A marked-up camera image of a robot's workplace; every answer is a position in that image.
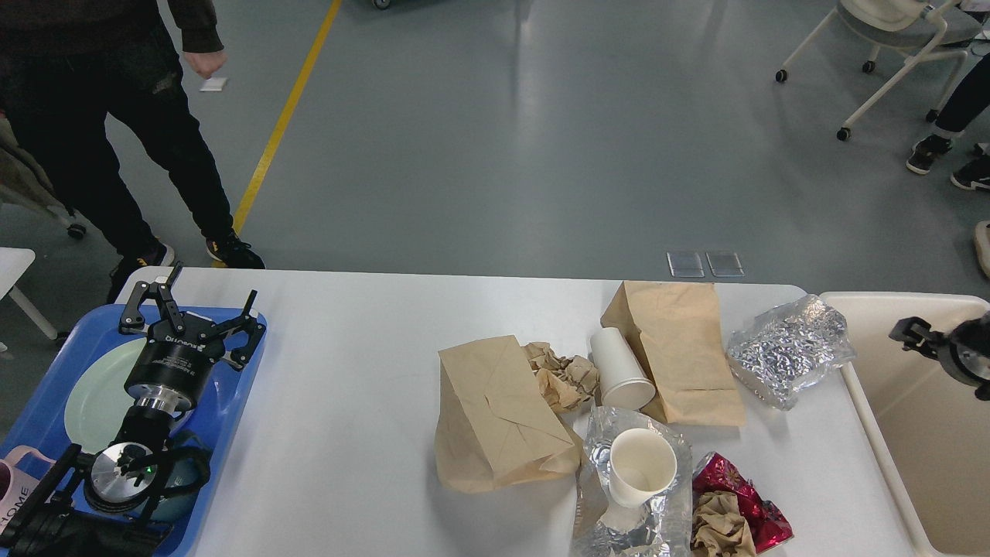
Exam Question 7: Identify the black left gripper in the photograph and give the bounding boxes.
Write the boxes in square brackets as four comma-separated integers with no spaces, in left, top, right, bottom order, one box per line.
[118,263,268,408]

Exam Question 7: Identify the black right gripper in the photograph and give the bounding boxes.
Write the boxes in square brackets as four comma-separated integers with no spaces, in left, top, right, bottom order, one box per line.
[889,313,989,402]

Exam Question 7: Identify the mint green plate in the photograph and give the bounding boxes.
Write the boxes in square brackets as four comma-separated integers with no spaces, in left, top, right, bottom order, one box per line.
[63,339,192,454]

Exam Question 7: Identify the pink home mug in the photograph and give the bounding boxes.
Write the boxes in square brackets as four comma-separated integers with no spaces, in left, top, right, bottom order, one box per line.
[1,445,56,532]

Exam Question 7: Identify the large brown paper bag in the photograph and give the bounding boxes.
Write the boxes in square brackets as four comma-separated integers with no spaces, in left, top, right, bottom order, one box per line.
[434,336,581,494]

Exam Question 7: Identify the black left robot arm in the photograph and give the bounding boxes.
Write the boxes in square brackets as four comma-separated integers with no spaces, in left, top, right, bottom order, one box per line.
[2,267,268,556]

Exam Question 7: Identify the beige plastic bin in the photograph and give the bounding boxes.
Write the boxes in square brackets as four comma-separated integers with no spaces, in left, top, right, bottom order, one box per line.
[821,292,989,556]

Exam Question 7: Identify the crumpled silver foil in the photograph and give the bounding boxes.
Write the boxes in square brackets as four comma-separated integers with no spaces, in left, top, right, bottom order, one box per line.
[727,295,857,410]

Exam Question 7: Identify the teal home mug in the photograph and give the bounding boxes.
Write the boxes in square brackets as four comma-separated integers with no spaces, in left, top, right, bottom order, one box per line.
[152,429,212,523]

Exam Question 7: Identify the blue plastic tray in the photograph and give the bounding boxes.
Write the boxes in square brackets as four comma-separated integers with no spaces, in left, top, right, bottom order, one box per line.
[2,306,261,556]

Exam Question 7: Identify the white side table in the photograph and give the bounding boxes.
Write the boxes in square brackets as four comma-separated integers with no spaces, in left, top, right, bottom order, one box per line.
[1,247,60,341]

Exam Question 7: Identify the beige chair at left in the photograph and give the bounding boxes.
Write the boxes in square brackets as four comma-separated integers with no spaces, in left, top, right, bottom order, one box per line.
[1,117,87,240]

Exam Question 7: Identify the person with black sneakers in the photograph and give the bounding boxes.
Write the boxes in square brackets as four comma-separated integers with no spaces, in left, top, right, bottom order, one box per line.
[906,54,989,193]

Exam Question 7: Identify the red foil wrapper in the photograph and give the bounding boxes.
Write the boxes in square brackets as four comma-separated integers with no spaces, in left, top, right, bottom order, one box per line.
[692,452,794,555]

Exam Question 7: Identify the crumpled brown paper ball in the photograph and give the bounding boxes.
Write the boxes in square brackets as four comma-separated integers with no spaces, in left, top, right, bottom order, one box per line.
[691,491,756,556]

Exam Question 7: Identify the person in dark clothes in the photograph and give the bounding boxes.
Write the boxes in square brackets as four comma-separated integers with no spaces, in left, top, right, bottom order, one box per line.
[1,1,265,301]

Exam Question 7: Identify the lying white paper cup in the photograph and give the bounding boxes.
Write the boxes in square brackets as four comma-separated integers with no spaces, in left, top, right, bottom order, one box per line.
[590,327,657,410]

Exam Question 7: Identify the upright white paper cup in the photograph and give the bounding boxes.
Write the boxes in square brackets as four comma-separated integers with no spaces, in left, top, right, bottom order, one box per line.
[609,428,678,508]

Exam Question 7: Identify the white rolling chair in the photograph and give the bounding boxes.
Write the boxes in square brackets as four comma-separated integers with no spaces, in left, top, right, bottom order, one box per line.
[775,1,983,141]

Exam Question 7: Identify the silver foil bag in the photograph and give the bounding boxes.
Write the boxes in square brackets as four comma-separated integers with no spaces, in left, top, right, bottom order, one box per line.
[569,406,693,556]

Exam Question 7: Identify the crumpled brown paper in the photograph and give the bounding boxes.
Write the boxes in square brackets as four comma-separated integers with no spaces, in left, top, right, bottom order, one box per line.
[522,342,600,415]

